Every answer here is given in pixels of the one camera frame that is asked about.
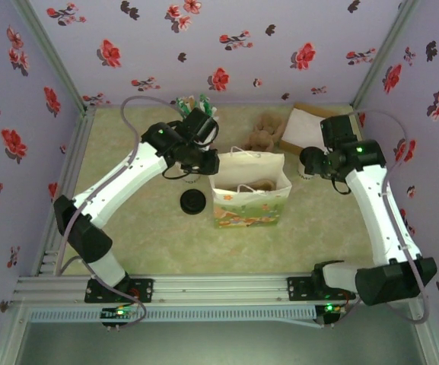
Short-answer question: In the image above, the brown cardboard box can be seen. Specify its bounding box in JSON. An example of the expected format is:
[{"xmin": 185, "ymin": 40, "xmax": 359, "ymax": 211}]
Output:
[{"xmin": 278, "ymin": 101, "xmax": 358, "ymax": 154}]

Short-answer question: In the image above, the aluminium side rail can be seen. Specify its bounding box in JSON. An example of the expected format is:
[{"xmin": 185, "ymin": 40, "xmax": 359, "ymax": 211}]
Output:
[{"xmin": 32, "ymin": 108, "xmax": 95, "ymax": 277}]

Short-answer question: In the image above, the white paper coffee cup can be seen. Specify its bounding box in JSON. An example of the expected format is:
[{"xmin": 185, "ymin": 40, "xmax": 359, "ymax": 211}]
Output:
[{"xmin": 297, "ymin": 147, "xmax": 321, "ymax": 183}]

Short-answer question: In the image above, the circuit board with led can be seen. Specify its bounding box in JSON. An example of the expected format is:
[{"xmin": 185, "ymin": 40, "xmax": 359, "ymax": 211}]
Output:
[
  {"xmin": 315, "ymin": 302, "xmax": 348, "ymax": 329},
  {"xmin": 101, "ymin": 306, "xmax": 137, "ymax": 332}
]

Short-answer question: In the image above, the black mount plate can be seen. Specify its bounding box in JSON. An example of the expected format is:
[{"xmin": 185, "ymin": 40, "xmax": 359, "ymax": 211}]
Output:
[
  {"xmin": 286, "ymin": 276, "xmax": 356, "ymax": 303},
  {"xmin": 84, "ymin": 276, "xmax": 154, "ymax": 304}
]

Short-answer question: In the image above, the left circuit board with LED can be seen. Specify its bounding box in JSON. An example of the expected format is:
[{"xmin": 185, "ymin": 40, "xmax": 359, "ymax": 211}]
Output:
[{"xmin": 101, "ymin": 306, "xmax": 137, "ymax": 332}]

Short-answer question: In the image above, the white paper gift bag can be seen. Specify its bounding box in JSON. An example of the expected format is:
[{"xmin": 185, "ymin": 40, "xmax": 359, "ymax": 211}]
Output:
[{"xmin": 210, "ymin": 145, "xmax": 294, "ymax": 230}]

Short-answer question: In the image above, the tan teddy bear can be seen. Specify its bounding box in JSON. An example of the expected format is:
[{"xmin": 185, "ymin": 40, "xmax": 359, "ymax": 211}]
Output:
[{"xmin": 224, "ymin": 178, "xmax": 282, "ymax": 193}]

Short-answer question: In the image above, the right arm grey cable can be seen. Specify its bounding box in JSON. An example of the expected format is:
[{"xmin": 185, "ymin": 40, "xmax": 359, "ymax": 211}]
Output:
[{"xmin": 316, "ymin": 108, "xmax": 431, "ymax": 329}]

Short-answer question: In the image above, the white slotted cable duct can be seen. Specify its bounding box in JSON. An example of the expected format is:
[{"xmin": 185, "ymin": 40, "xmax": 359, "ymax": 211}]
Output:
[{"xmin": 27, "ymin": 306, "xmax": 317, "ymax": 323}]

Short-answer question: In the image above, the right circuit board with LED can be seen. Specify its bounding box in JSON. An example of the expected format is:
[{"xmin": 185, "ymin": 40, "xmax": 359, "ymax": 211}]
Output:
[{"xmin": 315, "ymin": 302, "xmax": 348, "ymax": 329}]

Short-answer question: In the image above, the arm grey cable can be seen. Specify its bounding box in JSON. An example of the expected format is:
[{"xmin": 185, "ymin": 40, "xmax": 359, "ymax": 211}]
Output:
[
  {"xmin": 316, "ymin": 108, "xmax": 431, "ymax": 329},
  {"xmin": 53, "ymin": 95, "xmax": 186, "ymax": 332}
]

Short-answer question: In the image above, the left black mount plate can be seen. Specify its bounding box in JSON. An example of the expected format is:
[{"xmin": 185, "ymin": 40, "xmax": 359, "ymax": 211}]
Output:
[{"xmin": 84, "ymin": 276, "xmax": 154, "ymax": 304}]

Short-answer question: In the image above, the aluminium frame post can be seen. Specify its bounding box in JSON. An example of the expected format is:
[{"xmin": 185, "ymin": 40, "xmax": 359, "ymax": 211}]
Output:
[
  {"xmin": 13, "ymin": 0, "xmax": 91, "ymax": 115},
  {"xmin": 350, "ymin": 0, "xmax": 422, "ymax": 111}
]

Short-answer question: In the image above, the right black mount plate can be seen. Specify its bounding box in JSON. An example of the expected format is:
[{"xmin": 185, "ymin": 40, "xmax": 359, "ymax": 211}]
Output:
[{"xmin": 286, "ymin": 276, "xmax": 356, "ymax": 303}]

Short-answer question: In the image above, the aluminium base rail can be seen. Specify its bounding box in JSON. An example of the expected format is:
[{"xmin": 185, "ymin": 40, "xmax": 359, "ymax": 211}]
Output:
[{"xmin": 11, "ymin": 271, "xmax": 429, "ymax": 307}]

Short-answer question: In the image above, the left arm grey cable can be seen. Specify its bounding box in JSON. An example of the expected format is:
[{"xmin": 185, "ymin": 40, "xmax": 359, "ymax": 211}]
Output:
[{"xmin": 53, "ymin": 95, "xmax": 186, "ymax": 332}]

